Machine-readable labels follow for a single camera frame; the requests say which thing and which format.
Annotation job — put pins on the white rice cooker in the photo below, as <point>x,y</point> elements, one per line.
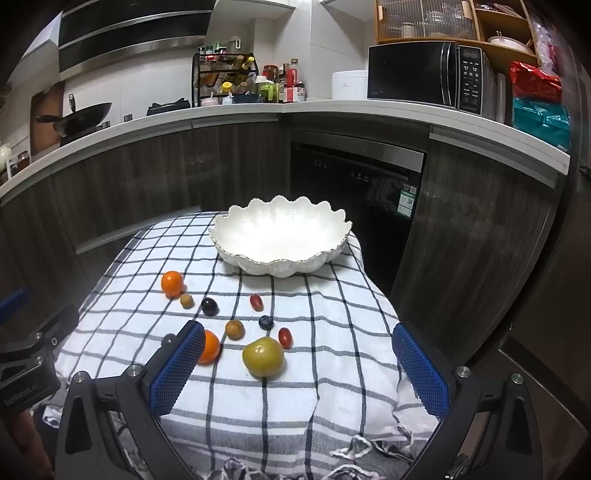
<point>349,85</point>

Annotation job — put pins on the dark wood base cabinet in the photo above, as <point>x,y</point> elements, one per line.
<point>138,184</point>

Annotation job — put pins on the black stove grate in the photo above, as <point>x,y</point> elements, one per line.
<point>168,107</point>

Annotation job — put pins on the wooden wall shelf cabinet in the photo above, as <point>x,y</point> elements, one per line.
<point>485,23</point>

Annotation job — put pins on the white scalloped bowl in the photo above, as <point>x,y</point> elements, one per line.
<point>277,230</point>

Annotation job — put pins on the black white checked cloth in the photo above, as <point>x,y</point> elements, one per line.
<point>323,369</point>

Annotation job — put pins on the red liquid bottle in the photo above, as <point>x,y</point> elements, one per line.
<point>294,83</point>

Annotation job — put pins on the dark red grape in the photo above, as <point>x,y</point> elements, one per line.
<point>209,306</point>

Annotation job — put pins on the orange mandarin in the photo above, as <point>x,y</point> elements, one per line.
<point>211,347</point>
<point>172,283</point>

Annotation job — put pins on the steel black range hood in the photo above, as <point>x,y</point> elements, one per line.
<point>134,32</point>

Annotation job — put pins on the black wok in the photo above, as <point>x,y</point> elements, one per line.
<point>83,117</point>

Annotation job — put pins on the red cherry tomato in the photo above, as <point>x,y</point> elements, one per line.
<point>256,302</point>
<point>286,337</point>

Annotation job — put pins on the black microwave oven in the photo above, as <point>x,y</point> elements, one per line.
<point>415,74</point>

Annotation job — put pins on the blueberry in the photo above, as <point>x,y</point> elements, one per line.
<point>266,322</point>

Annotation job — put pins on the small green-brown longan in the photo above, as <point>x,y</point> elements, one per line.
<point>186,301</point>

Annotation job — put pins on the green container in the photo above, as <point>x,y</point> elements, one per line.
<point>266,90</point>

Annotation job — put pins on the brown longan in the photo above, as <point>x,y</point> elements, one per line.
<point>234,329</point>

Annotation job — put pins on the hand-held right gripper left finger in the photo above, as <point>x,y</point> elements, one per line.
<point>178,369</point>

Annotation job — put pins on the wooden cutting board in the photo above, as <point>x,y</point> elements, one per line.
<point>46,106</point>

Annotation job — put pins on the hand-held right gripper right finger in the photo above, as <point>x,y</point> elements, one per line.
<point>421,374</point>

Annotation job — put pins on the dark purple grape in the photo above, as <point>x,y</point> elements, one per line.
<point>168,340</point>

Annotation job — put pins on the yellow-lid bottle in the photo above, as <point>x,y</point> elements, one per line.
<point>226,87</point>

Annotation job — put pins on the red plastic bag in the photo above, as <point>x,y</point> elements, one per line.
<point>535,83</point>

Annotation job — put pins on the red-lid jar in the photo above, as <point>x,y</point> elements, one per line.
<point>270,72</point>

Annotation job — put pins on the white dish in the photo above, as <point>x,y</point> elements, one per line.
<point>510,43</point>

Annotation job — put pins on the teal plastic bag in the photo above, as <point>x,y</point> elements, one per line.
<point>540,122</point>

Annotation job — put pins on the white teapot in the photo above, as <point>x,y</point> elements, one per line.
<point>4,157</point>

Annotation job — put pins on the black dishwasher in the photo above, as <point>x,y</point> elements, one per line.
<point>337,194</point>

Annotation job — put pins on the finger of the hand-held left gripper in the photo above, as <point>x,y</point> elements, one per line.
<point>60,327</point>
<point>11,302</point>

